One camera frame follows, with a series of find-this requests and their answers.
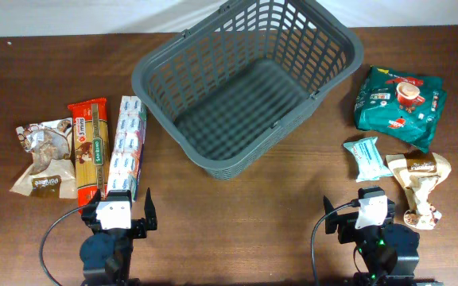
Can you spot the brown white pastry bag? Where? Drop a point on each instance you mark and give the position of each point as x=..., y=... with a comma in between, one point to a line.
x=52, y=174

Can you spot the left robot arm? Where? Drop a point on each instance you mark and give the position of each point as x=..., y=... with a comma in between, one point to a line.
x=106, y=255

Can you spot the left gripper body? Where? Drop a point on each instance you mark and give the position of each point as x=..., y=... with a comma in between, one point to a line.
x=138, y=228

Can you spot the green coffee bag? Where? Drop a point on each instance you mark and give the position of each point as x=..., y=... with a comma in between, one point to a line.
x=400, y=104

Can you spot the Kleenex tissue multipack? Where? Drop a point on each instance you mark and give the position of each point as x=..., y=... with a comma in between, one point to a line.
x=126, y=158

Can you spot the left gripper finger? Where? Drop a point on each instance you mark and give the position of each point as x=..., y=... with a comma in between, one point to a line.
x=94, y=201
x=149, y=208

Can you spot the light teal snack packet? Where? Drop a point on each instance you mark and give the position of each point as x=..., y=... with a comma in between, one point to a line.
x=368, y=159

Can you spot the beige snack bag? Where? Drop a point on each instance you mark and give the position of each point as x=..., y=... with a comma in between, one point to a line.
x=418, y=174

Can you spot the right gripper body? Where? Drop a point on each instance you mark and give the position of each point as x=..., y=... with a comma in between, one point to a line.
x=347, y=226

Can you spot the grey plastic basket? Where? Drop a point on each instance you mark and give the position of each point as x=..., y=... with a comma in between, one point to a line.
x=231, y=87

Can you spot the orange spaghetti packet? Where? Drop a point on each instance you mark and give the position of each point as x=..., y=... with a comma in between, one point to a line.
x=90, y=148

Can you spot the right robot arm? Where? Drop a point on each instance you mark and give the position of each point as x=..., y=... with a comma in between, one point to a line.
x=389, y=250

